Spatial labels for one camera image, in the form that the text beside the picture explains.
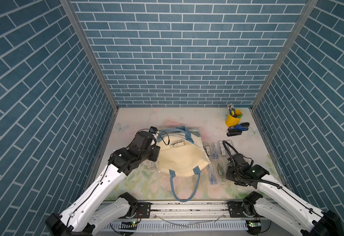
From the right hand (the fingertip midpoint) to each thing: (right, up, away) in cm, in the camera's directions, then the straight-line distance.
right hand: (229, 175), depth 83 cm
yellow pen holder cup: (+9, +30, +20) cm, 37 cm away
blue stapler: (+19, +26, +24) cm, 40 cm away
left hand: (-38, +17, -9) cm, 43 cm away
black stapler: (+11, +22, +21) cm, 32 cm away
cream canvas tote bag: (-26, +11, +9) cm, 30 cm away
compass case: (-28, +15, +13) cm, 35 cm away
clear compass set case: (-10, +13, +13) cm, 21 cm away
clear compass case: (-9, 0, +2) cm, 9 cm away
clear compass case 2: (-3, 0, +3) cm, 4 cm away
